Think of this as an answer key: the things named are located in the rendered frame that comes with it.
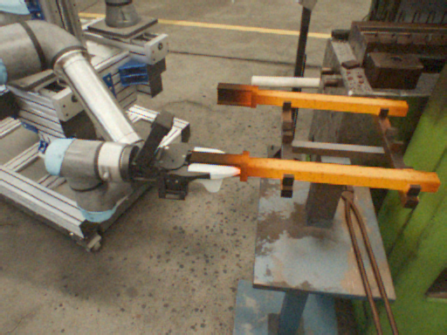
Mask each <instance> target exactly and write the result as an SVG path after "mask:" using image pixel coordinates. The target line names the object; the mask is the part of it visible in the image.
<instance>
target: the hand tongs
mask: <svg viewBox="0 0 447 335"><path fill-rule="evenodd" d="M340 198H341V199H342V200H343V201H345V211H346V218H347V224H348V230H349V233H350V236H351V238H352V241H353V246H354V251H355V254H356V259H357V263H358V264H359V267H360V271H361V277H362V280H363V283H364V289H365V292H366V293H367V297H368V304H369V306H370V309H371V312H372V318H373V320H374V322H375V329H376V333H377V335H384V334H383V331H382V327H381V324H380V319H379V317H378V313H377V311H376V306H375V301H374V299H373V297H372V291H371V289H370V286H369V284H368V276H367V274H366V271H365V267H364V263H363V261H362V259H361V252H360V249H359V246H358V243H357V238H356V236H355V233H354V229H353V224H352V220H351V215H350V207H351V208H352V210H353V211H354V214H355V215H356V217H357V221H358V223H359V225H360V228H361V233H362V236H363V238H364V241H365V246H366V248H367V251H368V253H369V259H370V262H371V263H372V267H373V272H374V273H375V278H376V280H377V284H378V287H379V290H380V293H381V297H382V301H383V303H384V308H385V311H386V313H387V315H388V317H389V324H390V326H391V329H392V334H393V335H400V333H399V331H398V330H397V327H396V322H395V319H394V317H393V312H392V309H391V307H390V304H389V299H388V296H387V294H386V292H385V287H384V284H383V282H382V279H381V274H380V271H379V270H378V267H377V262H376V260H375V256H374V252H373V250H372V247H371V245H370V242H369V238H368V234H367V232H366V228H365V225H364V223H363V220H362V219H361V215H360V213H359V211H358V208H357V207H355V205H354V202H353V200H354V186H353V185H345V186H344V188H343V190H342V193H341V196H340Z"/></svg>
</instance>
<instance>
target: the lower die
mask: <svg viewBox="0 0 447 335"><path fill-rule="evenodd" d="M350 27H351V29H350V33H349V36H348V39H347V41H348V42H349V44H350V46H351V50H352V51H353V53H354V55H355V57H356V59H357V61H358V63H361V65H360V67H366V64H367V62H365V59H364V58H365V55H366V54H367V53H370V52H374V49H375V47H376V43H377V40H378V35H377V37H376V38H375V34H376V32H377V31H364V32H363V35H361V33H360V30H361V27H382V28H410V29H439V30H447V24H440V23H404V22H368V21H352V23H351V26H350ZM380 34H381V42H380V43H379V47H378V49H377V50H378V52H385V53H389V52H390V51H391V50H392V48H393V43H394V41H395V35H394V36H393V38H392V37H391V36H392V34H393V32H382V31H380ZM426 34H427V33H414V36H415V39H414V44H413V46H412V48H411V50H410V51H411V53H410V54H423V52H424V51H425V49H426V48H427V43H428V42H429V35H428V36H427V37H426V39H424V36H425V35H426ZM408 35H409V32H397V43H396V45H395V49H394V53H406V51H408V49H409V45H410V43H411V40H412V35H411V36H410V37H409V38H408ZM430 35H431V41H430V47H429V49H428V50H427V52H428V53H427V55H439V52H441V51H442V49H443V47H444V44H445V41H446V36H444V39H440V38H441V36H442V35H443V34H437V33H431V34H430ZM353 47H354V49H353ZM443 68H444V66H443V65H423V70H436V71H442V69H443Z"/></svg>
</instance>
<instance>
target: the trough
mask: <svg viewBox="0 0 447 335"><path fill-rule="evenodd" d="M364 31H382V32H409V33H411V32H413V33H437V34H445V33H446V34H447V30H439V29H410V28H382V27H361V30H360V33H361V35H363V32H364Z"/></svg>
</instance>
